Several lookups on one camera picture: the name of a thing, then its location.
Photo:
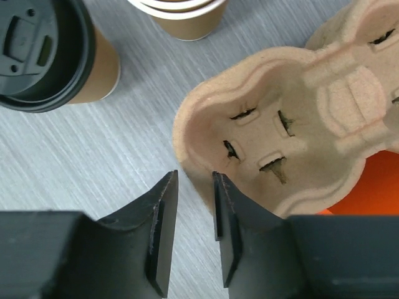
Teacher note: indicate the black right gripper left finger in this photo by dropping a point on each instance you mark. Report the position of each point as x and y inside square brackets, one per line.
[142, 235]

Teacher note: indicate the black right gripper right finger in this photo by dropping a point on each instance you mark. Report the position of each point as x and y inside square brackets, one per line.
[233, 212]

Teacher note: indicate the cardboard cup carrier stack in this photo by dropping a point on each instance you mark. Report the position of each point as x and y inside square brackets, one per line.
[293, 127]

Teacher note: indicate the orange paper bag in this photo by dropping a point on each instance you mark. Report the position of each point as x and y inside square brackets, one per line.
[376, 192]

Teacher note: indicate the black plastic cup lid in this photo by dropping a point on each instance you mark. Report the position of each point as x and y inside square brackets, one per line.
[47, 53]

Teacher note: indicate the brown paper coffee cup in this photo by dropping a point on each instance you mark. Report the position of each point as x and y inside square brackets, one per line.
[93, 66]

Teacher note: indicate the stack of paper cups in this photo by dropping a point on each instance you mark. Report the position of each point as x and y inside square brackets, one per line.
[184, 20]

